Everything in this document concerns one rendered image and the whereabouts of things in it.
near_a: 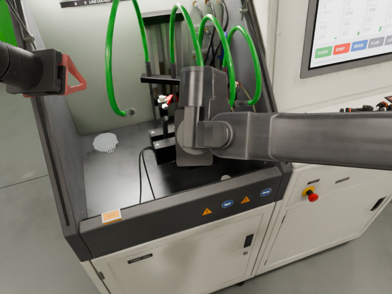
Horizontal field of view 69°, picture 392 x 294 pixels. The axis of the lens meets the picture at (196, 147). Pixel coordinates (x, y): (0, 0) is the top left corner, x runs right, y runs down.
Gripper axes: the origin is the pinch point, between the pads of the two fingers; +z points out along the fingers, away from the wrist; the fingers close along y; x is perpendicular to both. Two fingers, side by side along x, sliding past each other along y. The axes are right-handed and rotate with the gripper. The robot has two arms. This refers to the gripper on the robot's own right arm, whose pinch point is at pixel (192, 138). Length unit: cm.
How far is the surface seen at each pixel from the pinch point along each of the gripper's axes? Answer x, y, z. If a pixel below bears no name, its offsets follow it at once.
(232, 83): -11.2, 14.2, 12.3
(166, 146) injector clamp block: 7.4, -1.5, 34.7
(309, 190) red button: -43, -19, 40
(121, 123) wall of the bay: 28, 9, 64
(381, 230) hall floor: -121, -59, 115
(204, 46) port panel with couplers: -8, 37, 50
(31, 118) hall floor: 137, 28, 204
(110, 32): 16.6, 23.3, 1.6
